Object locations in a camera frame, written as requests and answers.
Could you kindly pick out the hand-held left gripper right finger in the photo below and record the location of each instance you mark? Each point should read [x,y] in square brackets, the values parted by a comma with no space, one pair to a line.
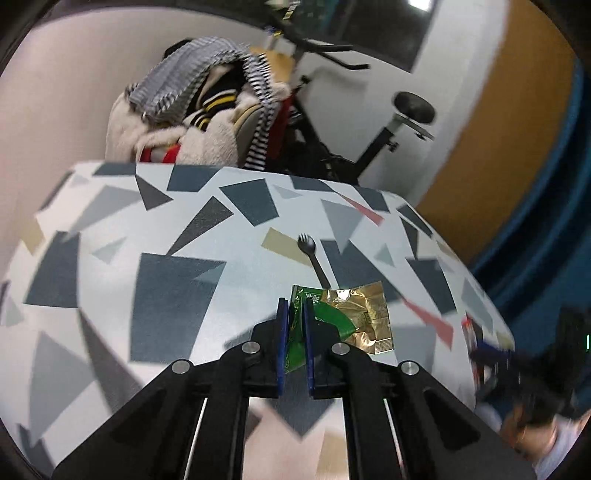
[308,344]

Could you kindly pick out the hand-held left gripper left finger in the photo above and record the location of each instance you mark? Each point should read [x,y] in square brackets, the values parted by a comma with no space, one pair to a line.
[282,344]

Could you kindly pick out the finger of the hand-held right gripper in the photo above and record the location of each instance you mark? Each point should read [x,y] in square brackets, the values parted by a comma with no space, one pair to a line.
[494,354]
[498,385]

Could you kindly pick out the red gold-print packet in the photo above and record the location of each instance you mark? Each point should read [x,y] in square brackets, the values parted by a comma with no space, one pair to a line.
[471,330]

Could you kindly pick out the green gold foil wrapper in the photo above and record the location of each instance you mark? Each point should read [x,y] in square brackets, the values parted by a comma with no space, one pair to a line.
[364,318]

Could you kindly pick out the person's right forearm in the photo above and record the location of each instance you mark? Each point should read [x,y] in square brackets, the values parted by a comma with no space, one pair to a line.
[565,447]

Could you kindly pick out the person's right hand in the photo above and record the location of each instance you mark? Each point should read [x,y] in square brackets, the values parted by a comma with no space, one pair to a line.
[521,434]

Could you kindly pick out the black plastic spork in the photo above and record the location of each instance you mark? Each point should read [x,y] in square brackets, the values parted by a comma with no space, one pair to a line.
[308,243]

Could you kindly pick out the dark blue curtain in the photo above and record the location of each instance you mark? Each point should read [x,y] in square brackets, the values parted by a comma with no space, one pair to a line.
[554,207]

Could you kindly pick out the black exercise bike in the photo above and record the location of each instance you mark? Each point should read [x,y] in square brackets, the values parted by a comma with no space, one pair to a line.
[378,143]

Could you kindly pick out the orange wooden door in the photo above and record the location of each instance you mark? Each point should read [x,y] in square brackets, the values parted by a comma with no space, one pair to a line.
[508,138]

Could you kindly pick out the beige chair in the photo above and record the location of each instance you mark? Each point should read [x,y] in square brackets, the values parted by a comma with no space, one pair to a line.
[247,122]

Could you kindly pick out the striped clothes on chair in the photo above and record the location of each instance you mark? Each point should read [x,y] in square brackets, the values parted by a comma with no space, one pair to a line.
[138,134]

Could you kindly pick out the black yellow-striped jacket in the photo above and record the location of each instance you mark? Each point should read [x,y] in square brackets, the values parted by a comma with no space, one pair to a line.
[217,94]

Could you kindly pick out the pile of clothes on chair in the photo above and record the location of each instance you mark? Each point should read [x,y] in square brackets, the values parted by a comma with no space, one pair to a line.
[184,78]

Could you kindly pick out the dark glass window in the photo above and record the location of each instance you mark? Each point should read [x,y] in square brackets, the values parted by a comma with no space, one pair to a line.
[369,23]

